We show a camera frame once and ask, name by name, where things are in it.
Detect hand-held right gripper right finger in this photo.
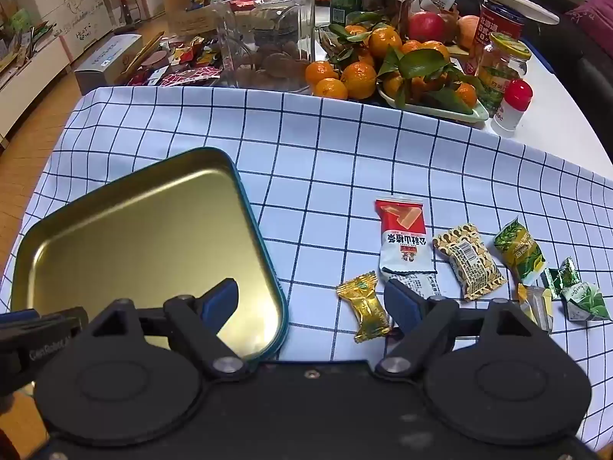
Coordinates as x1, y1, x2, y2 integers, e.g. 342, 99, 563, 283
375, 278, 539, 379

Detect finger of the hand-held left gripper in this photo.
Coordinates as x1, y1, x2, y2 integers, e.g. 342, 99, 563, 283
0, 307, 90, 396

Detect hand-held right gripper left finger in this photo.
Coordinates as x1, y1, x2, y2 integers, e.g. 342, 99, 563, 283
84, 278, 251, 378

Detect black white snack packet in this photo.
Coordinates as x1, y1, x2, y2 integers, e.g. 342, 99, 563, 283
387, 273, 444, 300

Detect gold foil candy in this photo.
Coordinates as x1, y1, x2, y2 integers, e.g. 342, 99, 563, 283
335, 271, 393, 344

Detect red white wafer packet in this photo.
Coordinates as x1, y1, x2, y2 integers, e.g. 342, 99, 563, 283
374, 197, 439, 276

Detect beige brown patterned snack packet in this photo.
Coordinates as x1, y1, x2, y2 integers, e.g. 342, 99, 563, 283
432, 223, 508, 302

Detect gold tin tray teal rim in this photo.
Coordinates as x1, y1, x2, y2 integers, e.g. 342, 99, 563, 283
10, 148, 289, 361

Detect green yellow snack packet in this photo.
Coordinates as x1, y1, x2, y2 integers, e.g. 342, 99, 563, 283
493, 218, 547, 287

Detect orange yellow silver snack packet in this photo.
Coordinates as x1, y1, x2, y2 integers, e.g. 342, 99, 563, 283
517, 284, 555, 335

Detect dark green foil candy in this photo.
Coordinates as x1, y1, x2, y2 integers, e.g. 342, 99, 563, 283
543, 256, 582, 300

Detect white green leaf candy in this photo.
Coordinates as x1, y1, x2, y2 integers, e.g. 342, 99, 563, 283
560, 282, 613, 322

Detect white blue checked tablecloth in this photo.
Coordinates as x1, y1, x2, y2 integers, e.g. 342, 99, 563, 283
0, 84, 613, 451

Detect pale green plate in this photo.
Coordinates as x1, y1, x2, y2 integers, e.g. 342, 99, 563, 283
376, 81, 490, 123

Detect white bottle red cap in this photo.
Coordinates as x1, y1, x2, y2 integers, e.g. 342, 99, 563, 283
491, 79, 534, 137

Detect pile of tangerines with leaves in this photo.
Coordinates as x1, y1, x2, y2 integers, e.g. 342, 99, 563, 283
305, 23, 480, 111

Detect pile of red snack wrappers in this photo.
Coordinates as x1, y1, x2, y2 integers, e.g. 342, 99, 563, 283
127, 33, 226, 88

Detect glass jar yellow lid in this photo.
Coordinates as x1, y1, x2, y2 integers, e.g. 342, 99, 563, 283
479, 33, 532, 116

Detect grey cardboard box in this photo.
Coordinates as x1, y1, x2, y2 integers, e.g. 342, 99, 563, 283
74, 33, 144, 94

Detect large clear glass jar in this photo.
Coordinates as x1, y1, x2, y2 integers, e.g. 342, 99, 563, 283
211, 0, 317, 92

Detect red apple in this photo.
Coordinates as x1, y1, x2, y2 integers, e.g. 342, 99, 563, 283
408, 11, 448, 44

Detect orange round fruit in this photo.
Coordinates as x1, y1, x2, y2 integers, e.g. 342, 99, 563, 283
456, 14, 480, 51

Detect black chair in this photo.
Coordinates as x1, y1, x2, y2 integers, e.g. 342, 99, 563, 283
527, 0, 613, 164

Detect glass jar brown contents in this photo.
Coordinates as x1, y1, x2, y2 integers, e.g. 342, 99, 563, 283
364, 0, 413, 34

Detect red tin can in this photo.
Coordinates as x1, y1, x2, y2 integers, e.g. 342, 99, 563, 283
472, 0, 526, 75

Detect orange cartoon snack bag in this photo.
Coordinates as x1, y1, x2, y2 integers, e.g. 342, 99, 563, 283
160, 0, 221, 39

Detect pink cushion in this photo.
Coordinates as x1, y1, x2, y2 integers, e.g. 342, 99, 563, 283
565, 0, 613, 44

